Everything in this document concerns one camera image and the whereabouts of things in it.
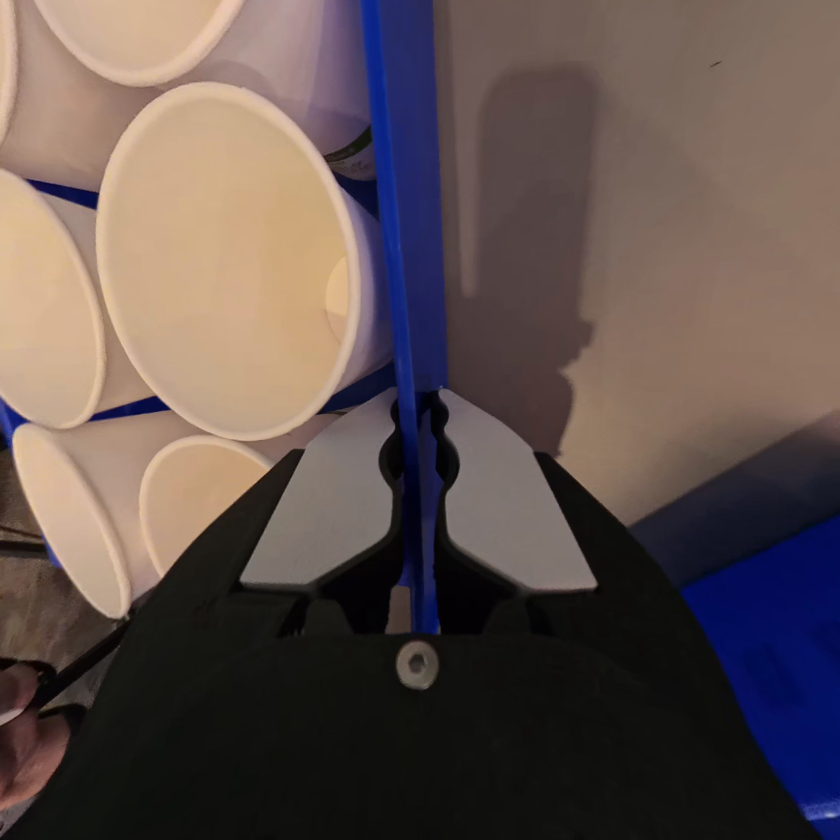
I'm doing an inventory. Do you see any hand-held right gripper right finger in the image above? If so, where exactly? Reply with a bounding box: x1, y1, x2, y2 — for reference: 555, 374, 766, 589
434, 387, 599, 597

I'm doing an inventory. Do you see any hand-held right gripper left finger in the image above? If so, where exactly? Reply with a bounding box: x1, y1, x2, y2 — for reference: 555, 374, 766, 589
238, 387, 404, 595

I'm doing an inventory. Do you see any white paper cup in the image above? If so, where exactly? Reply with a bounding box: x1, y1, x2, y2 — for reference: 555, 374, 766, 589
138, 408, 349, 581
12, 412, 172, 621
95, 82, 396, 442
0, 0, 168, 194
31, 0, 376, 181
0, 167, 157, 431

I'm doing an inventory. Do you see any blue plastic bin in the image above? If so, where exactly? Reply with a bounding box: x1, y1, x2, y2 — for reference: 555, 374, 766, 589
0, 0, 450, 634
629, 427, 840, 834

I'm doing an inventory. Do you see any person's left hand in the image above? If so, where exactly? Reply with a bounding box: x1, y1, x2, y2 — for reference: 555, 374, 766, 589
0, 663, 74, 805

